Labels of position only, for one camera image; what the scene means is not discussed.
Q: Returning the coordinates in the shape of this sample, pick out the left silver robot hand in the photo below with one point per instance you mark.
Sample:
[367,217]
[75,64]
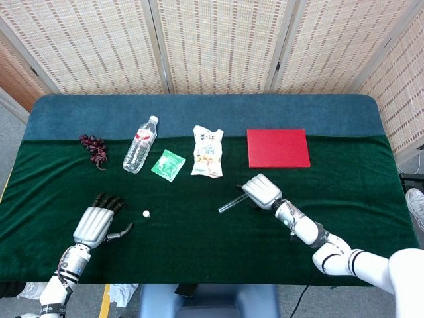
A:
[92,225]

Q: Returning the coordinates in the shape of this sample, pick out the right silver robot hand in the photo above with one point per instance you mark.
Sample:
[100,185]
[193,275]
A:
[263,190]

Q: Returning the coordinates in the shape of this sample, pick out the clear glass test tube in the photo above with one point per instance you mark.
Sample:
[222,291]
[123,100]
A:
[228,205]

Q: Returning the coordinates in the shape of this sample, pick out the white rubber stopper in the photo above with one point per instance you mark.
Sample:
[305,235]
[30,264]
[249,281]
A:
[146,213]

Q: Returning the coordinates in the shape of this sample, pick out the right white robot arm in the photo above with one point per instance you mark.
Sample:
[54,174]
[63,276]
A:
[331,256]

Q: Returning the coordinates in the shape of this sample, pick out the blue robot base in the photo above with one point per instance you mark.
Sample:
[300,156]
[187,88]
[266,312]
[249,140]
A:
[212,303]

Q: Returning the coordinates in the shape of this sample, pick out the red flat board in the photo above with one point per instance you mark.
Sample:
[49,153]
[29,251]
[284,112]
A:
[278,147]

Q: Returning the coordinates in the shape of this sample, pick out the white snack bag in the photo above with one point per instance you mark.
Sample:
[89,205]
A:
[207,152]

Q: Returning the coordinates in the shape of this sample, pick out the white crumpled cloth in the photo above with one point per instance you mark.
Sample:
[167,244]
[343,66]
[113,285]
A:
[122,295]

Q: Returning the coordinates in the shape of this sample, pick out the yellow floor tape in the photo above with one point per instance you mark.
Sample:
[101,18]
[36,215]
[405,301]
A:
[105,301]

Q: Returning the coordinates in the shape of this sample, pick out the dark red grape bunch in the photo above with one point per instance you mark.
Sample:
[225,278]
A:
[94,145]

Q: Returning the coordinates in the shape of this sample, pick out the green velvet cloth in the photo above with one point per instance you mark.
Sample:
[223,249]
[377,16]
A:
[198,245]

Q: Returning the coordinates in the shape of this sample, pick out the clear plastic water bottle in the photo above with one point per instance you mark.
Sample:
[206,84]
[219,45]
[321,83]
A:
[139,149]

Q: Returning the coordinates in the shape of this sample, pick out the green sachet packet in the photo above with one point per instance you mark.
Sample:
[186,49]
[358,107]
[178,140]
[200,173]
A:
[168,164]

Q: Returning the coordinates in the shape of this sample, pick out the blue table cover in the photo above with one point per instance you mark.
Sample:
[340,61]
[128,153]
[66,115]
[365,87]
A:
[198,112]

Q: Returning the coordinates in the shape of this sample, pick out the black box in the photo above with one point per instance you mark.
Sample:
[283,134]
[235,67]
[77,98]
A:
[412,183]

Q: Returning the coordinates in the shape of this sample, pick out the white sneaker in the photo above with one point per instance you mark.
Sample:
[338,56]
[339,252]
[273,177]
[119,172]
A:
[415,205]

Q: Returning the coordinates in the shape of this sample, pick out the woven folding screen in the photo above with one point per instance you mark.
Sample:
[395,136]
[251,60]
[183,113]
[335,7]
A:
[218,43]

